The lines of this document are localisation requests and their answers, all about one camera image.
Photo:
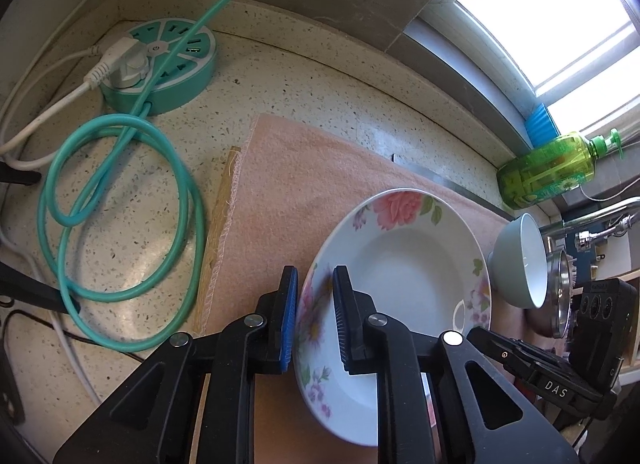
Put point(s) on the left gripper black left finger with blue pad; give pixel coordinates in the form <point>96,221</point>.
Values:
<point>193,398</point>

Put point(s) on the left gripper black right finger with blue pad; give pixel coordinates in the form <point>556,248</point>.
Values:
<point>439,399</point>

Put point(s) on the white floral rimmed plate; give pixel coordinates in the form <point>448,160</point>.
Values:
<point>420,263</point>

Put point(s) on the chrome kitchen faucet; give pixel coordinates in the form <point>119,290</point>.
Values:
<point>595,228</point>

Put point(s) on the stainless steel bowl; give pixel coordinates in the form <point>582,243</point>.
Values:
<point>551,320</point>

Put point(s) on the pale green ceramic bowl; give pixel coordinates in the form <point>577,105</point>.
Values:
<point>518,264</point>

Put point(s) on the green dish soap bottle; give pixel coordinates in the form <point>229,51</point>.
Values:
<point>562,165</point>

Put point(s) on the blue ribbed cup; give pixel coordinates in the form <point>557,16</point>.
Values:
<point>540,126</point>

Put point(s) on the round teal power strip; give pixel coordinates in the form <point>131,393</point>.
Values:
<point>184,77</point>

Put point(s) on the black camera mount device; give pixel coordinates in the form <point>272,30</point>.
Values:
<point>581,385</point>

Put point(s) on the white plug with cable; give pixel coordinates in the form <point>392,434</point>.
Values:
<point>125,60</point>

